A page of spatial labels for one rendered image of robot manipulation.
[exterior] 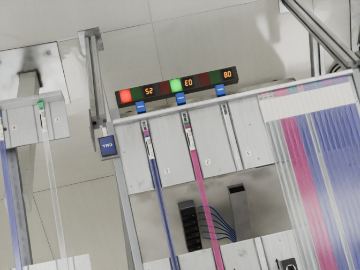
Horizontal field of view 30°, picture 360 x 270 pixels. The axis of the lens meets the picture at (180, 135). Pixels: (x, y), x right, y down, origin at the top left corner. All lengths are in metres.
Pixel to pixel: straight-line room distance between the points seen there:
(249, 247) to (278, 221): 0.47
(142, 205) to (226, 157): 0.40
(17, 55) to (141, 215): 0.78
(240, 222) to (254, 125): 0.42
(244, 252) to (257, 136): 0.31
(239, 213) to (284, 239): 0.36
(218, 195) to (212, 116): 0.36
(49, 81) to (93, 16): 0.29
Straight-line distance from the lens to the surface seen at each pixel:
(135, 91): 1.84
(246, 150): 1.79
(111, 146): 1.74
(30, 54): 2.48
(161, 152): 1.78
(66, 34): 2.46
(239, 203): 2.07
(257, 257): 1.74
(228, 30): 2.53
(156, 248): 2.17
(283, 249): 1.76
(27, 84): 2.41
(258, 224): 2.19
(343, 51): 2.07
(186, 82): 1.84
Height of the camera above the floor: 2.31
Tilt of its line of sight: 60 degrees down
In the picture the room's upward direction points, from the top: 162 degrees clockwise
